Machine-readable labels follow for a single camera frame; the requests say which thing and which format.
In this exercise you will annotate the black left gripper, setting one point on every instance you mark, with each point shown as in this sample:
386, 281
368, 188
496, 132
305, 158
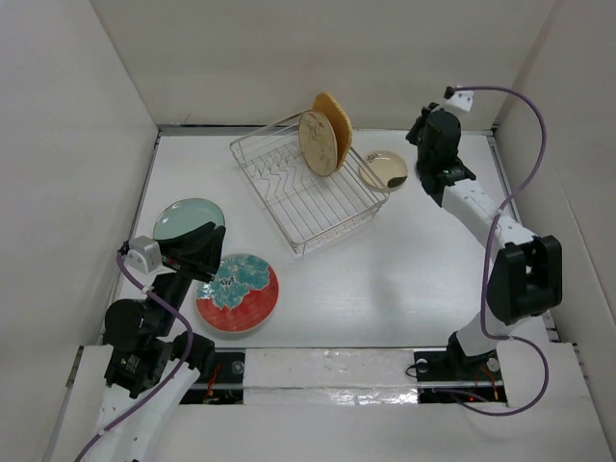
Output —
182, 249

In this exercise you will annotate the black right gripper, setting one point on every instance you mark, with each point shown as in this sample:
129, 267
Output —
421, 120

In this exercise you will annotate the red teal flower plate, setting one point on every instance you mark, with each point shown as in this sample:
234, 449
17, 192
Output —
242, 295

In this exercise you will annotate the orange ribbed rectangular plate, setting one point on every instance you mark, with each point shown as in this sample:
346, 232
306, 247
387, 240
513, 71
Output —
325, 103

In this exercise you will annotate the beige bird painted plate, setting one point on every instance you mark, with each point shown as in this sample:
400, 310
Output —
318, 142

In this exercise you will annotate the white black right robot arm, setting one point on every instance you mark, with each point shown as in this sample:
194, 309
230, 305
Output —
522, 271

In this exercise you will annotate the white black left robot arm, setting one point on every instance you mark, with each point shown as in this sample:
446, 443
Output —
156, 356

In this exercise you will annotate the cream oval dish green patch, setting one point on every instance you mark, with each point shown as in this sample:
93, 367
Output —
384, 171

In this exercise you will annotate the light green round plate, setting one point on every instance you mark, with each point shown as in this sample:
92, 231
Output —
186, 215

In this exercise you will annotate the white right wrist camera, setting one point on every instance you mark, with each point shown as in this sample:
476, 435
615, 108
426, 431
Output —
459, 100

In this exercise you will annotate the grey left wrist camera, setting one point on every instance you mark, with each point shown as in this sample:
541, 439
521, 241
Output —
142, 254

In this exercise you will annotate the metal wire dish rack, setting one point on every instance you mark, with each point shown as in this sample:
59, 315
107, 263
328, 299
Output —
309, 210

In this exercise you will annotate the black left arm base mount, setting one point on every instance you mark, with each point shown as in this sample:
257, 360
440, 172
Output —
224, 385

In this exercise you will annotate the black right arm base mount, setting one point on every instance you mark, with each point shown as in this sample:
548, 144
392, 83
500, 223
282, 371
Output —
440, 382

